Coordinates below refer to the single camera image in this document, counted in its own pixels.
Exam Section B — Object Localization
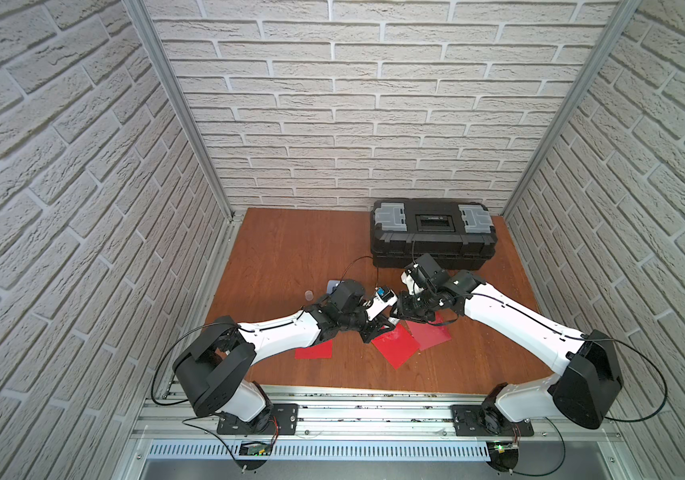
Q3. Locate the red envelope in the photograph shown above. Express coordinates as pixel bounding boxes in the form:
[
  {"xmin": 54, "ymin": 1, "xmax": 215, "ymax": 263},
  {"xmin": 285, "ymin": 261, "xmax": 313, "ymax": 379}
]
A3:
[
  {"xmin": 294, "ymin": 340, "xmax": 334, "ymax": 360},
  {"xmin": 406, "ymin": 313, "xmax": 451, "ymax": 351},
  {"xmin": 371, "ymin": 324, "xmax": 419, "ymax": 369}
]

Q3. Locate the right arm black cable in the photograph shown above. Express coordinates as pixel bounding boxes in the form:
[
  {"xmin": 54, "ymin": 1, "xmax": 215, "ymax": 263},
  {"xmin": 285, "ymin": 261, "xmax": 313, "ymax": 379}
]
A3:
[{"xmin": 410, "ymin": 239, "xmax": 669, "ymax": 478}]

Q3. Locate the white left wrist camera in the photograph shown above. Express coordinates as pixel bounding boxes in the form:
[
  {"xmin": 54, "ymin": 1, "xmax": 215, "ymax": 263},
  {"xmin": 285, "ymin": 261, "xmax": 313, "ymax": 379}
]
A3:
[{"xmin": 365, "ymin": 287, "xmax": 397, "ymax": 321}]

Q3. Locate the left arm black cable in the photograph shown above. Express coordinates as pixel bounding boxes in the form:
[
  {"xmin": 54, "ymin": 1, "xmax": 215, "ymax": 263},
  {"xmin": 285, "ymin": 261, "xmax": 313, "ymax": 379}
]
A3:
[{"xmin": 149, "ymin": 256, "xmax": 379, "ymax": 472}]

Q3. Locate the black plastic toolbox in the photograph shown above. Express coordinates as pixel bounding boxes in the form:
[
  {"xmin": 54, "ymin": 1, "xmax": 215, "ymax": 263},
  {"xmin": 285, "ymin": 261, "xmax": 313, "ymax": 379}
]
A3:
[{"xmin": 370, "ymin": 198, "xmax": 497, "ymax": 271}]

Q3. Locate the aluminium right corner post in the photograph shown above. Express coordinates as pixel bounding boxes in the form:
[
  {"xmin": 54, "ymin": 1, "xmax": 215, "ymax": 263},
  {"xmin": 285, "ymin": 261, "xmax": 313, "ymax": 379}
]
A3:
[{"xmin": 501, "ymin": 0, "xmax": 641, "ymax": 218}]

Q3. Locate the aluminium corner post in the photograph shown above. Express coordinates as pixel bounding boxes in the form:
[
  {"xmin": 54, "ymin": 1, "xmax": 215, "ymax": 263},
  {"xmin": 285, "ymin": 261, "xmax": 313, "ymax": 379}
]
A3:
[
  {"xmin": 501, "ymin": 0, "xmax": 641, "ymax": 218},
  {"xmin": 124, "ymin": 0, "xmax": 236, "ymax": 220}
]

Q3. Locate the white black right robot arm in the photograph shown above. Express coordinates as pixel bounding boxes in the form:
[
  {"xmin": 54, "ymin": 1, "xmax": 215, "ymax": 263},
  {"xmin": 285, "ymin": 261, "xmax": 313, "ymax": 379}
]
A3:
[{"xmin": 396, "ymin": 254, "xmax": 623, "ymax": 435}]

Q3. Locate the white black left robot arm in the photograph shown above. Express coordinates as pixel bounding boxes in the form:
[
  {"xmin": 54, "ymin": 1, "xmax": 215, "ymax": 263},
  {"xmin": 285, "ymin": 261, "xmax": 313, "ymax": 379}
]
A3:
[{"xmin": 172, "ymin": 280, "xmax": 397, "ymax": 431}]

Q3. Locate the aluminium left corner post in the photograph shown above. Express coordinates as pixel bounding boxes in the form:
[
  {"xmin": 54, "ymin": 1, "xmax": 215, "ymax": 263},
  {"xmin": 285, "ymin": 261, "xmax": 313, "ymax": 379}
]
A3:
[{"xmin": 124, "ymin": 0, "xmax": 236, "ymax": 220}]

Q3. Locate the grey hole punch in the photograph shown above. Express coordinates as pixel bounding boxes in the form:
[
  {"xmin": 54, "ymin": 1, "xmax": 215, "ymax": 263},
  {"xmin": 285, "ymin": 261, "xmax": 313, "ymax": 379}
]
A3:
[{"xmin": 326, "ymin": 280, "xmax": 342, "ymax": 294}]

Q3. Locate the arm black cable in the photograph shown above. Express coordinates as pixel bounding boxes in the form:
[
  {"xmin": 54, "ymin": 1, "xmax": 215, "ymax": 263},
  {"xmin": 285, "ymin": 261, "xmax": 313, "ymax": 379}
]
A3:
[
  {"xmin": 410, "ymin": 239, "xmax": 669, "ymax": 478},
  {"xmin": 149, "ymin": 256, "xmax": 379, "ymax": 472}
]

